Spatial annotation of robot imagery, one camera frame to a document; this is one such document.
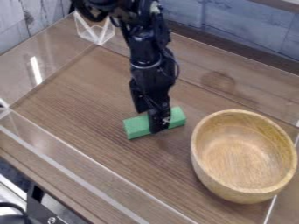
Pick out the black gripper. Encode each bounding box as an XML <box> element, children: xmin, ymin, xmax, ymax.
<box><xmin>130</xmin><ymin>56</ymin><xmax>177</xmax><ymax>134</ymax></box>

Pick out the wooden bowl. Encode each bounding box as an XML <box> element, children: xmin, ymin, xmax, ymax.
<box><xmin>191</xmin><ymin>109</ymin><xmax>298</xmax><ymax>204</ymax></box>

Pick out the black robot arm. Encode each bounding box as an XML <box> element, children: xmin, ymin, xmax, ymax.
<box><xmin>71</xmin><ymin>0</ymin><xmax>181</xmax><ymax>133</ymax></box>

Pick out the black cable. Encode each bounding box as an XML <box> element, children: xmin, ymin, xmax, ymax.
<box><xmin>0</xmin><ymin>202</ymin><xmax>30</xmax><ymax>224</ymax></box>

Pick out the clear acrylic corner bracket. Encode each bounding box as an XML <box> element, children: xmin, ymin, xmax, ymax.
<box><xmin>74</xmin><ymin>11</ymin><xmax>115</xmax><ymax>46</ymax></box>

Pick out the green rectangular block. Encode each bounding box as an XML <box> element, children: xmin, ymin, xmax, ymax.
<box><xmin>123</xmin><ymin>107</ymin><xmax>187</xmax><ymax>140</ymax></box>

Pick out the black metal table frame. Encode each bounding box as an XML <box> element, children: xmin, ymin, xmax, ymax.
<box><xmin>26</xmin><ymin>184</ymin><xmax>76</xmax><ymax>224</ymax></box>

